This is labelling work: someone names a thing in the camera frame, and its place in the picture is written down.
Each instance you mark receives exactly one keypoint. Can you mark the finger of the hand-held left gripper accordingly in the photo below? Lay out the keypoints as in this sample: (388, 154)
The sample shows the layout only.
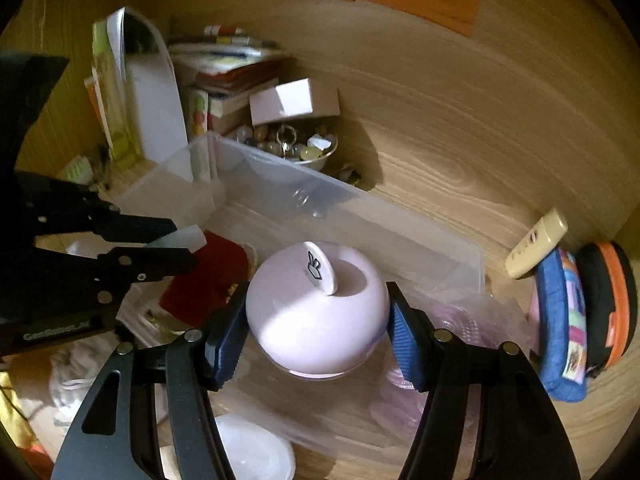
(155, 265)
(145, 230)

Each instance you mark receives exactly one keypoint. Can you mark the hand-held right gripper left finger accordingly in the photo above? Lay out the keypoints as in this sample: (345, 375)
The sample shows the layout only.
(227, 342)

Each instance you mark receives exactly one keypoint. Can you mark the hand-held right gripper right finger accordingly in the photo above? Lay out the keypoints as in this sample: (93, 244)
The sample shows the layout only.
(405, 345)

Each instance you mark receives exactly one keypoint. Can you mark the pale translucent plastic piece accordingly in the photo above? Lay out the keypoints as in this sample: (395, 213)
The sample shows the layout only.
(182, 240)

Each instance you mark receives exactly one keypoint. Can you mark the pink round jar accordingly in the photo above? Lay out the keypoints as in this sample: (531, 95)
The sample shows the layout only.
(310, 330)

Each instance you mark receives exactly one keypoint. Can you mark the clear plastic storage box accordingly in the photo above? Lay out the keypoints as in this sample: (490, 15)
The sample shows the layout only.
(350, 220)

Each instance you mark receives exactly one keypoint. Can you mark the wooden desktop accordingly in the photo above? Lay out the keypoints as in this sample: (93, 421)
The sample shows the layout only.
(450, 200)

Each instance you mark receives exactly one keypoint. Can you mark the red cloth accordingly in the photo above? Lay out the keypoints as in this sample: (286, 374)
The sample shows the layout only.
(210, 285)

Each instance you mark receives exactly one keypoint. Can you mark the pink plastic bag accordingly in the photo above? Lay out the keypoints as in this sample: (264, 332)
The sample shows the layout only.
(465, 330)

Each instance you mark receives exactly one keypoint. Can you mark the green paper slip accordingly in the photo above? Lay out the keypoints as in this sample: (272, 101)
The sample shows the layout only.
(77, 167)

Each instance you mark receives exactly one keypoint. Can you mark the orange yellow clothing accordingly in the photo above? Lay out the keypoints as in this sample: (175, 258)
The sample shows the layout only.
(20, 400)

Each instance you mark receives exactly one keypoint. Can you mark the white round lid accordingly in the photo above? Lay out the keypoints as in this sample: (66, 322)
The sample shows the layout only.
(255, 450)

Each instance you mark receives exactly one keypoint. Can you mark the white standing folder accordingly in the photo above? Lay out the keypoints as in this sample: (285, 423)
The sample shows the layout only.
(155, 100)

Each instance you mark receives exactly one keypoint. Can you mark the pink flat case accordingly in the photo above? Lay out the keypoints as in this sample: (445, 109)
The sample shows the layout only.
(534, 310)

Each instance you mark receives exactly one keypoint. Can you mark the orange thin book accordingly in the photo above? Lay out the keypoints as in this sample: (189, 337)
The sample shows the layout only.
(92, 100)

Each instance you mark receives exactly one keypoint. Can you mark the green white book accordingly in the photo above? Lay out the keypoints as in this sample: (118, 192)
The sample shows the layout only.
(107, 85)

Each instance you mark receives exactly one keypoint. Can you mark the blue patchwork pouch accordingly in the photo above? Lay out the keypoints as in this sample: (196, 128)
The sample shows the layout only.
(555, 340)

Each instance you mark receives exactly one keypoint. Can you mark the cream lotion bottle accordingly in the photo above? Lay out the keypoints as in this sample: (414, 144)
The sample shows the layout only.
(535, 245)

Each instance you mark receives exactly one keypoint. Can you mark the stack of books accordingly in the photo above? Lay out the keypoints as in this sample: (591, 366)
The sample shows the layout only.
(225, 80)

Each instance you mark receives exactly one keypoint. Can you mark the bowl of trinkets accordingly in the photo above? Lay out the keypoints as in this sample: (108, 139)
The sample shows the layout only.
(295, 147)

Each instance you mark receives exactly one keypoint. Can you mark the small trinket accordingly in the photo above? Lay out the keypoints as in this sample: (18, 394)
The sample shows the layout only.
(352, 174)

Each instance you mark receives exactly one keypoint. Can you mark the black orange zip case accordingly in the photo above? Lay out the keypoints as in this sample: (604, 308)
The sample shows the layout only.
(600, 310)

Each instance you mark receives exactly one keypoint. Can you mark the small white cardboard box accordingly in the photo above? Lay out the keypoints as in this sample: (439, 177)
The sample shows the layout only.
(295, 100)

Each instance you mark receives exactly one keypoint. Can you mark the red white marker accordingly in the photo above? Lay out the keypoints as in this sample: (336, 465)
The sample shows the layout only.
(225, 34)

